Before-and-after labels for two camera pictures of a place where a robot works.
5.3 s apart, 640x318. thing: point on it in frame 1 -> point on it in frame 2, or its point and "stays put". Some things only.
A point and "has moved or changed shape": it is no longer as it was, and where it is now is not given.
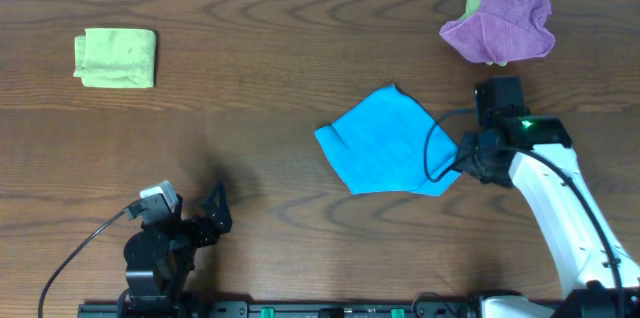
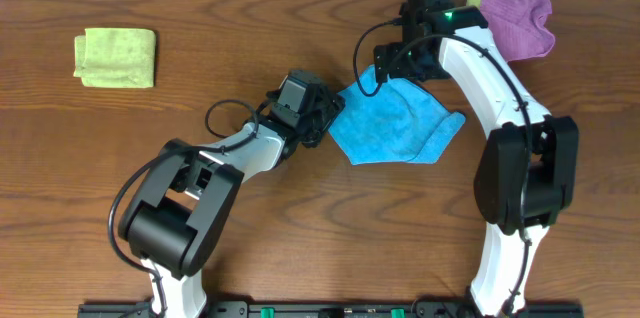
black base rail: x=356 y=308 stays put
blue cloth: x=391 y=143 has moved or changed shape
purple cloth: x=510 y=26 stays put
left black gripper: x=198 y=229 -> x=325 y=115
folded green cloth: x=116 y=57 stays put
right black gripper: x=463 y=148 -> x=396 y=68
